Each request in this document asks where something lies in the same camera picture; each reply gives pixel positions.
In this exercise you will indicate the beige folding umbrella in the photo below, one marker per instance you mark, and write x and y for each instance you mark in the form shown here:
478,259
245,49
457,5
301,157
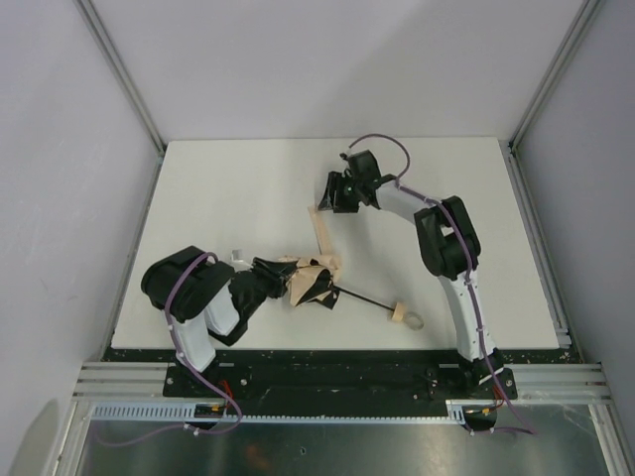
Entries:
315,279

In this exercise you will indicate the right aluminium frame post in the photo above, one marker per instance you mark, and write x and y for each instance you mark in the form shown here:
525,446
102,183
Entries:
567,49

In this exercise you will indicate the grey cable duct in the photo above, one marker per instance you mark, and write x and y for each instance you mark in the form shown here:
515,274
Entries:
444,412

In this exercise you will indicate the aluminium frame post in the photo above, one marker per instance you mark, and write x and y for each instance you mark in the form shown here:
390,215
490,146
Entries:
102,38
567,49

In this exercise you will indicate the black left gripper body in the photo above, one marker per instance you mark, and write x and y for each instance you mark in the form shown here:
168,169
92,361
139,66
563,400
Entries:
277,277

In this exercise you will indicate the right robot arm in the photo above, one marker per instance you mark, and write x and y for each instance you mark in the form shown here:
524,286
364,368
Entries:
448,244

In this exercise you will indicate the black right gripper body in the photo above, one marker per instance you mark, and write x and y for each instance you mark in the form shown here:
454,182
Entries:
342,191

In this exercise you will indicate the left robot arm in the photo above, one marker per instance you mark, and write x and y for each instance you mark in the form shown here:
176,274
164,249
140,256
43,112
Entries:
205,299

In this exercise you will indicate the left aluminium frame post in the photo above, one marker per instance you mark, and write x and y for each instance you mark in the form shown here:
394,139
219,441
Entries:
102,38

